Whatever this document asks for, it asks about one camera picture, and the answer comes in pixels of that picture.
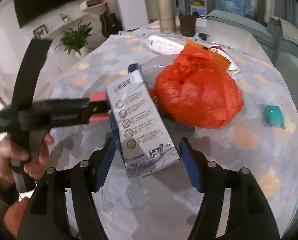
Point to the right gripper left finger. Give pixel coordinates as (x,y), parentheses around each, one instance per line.
(46,217)

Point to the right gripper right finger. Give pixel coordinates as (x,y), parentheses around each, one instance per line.
(250,215)

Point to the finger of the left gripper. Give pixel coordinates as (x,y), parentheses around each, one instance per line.
(99,117)
(98,97)

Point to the large white milk carton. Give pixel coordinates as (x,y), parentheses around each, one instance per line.
(146,145)

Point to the pink white spray bottle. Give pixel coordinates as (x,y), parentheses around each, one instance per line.
(163,46)

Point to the orange plastic bag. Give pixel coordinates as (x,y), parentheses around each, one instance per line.
(199,95)

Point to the red white panda paper cup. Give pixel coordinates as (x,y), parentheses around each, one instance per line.
(233,68)

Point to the green potted plant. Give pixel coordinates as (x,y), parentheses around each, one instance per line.
(76,40)

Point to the black guitar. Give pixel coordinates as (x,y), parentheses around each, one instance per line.
(110,24)

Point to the patterned grey tablecloth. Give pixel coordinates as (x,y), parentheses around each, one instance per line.
(165,204)

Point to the orange snack wrapper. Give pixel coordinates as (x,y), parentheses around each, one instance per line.
(197,53)

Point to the teal small packet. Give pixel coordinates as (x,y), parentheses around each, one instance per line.
(272,116)

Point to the white refrigerator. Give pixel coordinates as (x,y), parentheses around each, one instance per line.
(133,14)

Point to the gold thermos bottle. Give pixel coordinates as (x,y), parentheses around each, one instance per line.
(166,14)

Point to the dark brown cup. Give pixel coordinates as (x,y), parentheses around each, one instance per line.
(187,25)

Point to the black car key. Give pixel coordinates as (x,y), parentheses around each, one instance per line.
(203,36)

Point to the teal ottoman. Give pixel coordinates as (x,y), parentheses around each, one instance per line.
(257,30)

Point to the teal sofa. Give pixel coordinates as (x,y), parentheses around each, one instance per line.
(283,50)

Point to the white wall shelf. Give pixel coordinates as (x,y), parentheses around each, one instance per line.
(91,4)

